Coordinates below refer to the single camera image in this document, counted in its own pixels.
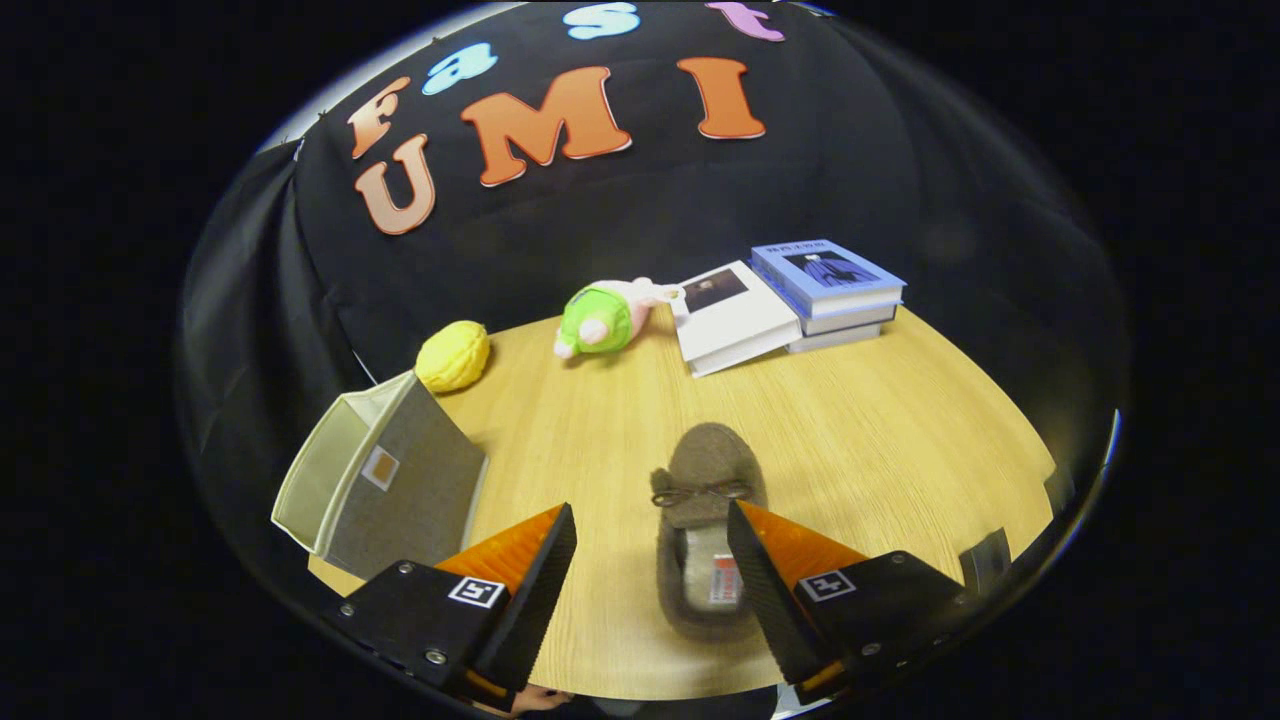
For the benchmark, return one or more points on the thin white book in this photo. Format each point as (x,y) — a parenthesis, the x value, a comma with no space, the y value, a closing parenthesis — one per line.
(840,338)

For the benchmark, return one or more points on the white book with grey spine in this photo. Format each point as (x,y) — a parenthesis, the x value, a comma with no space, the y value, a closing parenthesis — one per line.
(850,320)

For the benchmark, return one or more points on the dark grey object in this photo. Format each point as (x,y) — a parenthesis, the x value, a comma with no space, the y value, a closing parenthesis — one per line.
(988,560)

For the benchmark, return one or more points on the blue book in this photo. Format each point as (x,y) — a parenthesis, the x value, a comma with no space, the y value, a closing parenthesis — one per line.
(830,275)

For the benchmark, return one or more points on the black backdrop cloth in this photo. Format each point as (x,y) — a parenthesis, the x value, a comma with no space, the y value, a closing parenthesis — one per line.
(600,220)

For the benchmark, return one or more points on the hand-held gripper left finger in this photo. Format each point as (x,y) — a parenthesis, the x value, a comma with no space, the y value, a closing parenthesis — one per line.
(540,600)

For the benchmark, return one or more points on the brown fuzzy shoe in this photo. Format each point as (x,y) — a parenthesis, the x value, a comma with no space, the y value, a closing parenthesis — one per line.
(710,460)

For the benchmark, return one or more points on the green and pink plush toy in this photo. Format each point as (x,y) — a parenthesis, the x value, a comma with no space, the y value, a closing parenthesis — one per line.
(600,320)

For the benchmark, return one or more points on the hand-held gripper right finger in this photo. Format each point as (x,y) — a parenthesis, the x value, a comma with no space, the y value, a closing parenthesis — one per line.
(765,590)

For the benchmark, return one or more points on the grey fabric storage box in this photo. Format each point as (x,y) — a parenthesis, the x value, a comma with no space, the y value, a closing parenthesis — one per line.
(410,500)

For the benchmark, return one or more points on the yellow plush bread toy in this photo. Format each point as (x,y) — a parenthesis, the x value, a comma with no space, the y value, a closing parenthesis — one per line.
(452,357)

